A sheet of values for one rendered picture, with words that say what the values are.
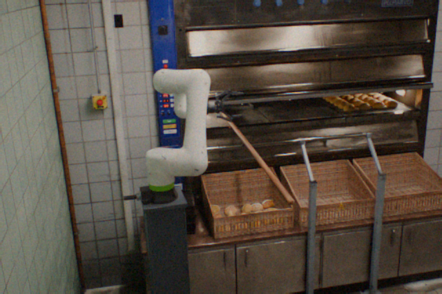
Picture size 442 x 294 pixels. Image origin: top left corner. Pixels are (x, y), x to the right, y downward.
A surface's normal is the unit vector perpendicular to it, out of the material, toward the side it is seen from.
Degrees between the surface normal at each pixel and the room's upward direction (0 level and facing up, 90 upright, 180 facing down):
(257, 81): 70
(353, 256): 89
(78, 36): 90
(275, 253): 90
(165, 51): 90
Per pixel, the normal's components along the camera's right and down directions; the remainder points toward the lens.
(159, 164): -0.11, 0.29
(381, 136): 0.17, -0.04
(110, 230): 0.19, 0.30
